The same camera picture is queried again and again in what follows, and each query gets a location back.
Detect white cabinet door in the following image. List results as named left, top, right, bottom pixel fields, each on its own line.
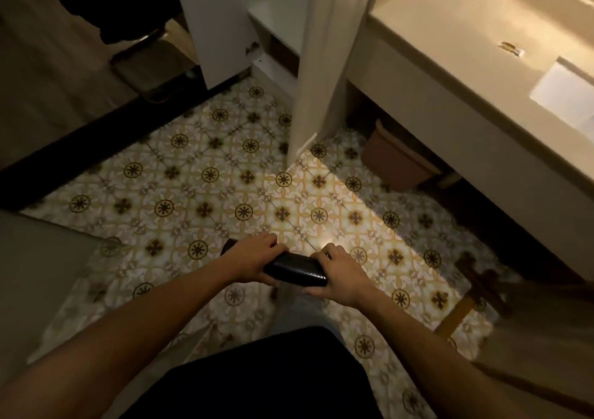
left=171, top=0, right=260, bottom=91

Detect white vanity with sink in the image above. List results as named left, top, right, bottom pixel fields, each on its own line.
left=346, top=0, right=594, bottom=281

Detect person's right forearm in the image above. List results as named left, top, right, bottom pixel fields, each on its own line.
left=355, top=286, right=518, bottom=419

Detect person's left forearm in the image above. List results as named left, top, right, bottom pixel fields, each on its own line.
left=0, top=257, right=243, bottom=419

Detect person's grey trousers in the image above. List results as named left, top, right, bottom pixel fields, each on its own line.
left=267, top=286, right=347, bottom=346

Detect white open cabinet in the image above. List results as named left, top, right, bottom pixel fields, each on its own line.
left=247, top=0, right=383, bottom=170

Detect person's black shirt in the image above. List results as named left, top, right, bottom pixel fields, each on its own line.
left=120, top=326, right=386, bottom=419

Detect wooden stool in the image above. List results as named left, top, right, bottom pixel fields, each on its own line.
left=434, top=251, right=594, bottom=419

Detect pink plastic bin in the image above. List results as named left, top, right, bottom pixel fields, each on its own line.
left=360, top=118, right=442, bottom=193

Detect black textured case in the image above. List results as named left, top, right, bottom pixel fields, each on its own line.
left=221, top=238, right=328, bottom=288

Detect person's right hand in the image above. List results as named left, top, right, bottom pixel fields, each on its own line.
left=305, top=243, right=373, bottom=309

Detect black hanging garment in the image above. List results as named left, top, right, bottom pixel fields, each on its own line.
left=54, top=0, right=183, bottom=46

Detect person's left hand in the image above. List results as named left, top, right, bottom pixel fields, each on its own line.
left=230, top=233, right=290, bottom=288

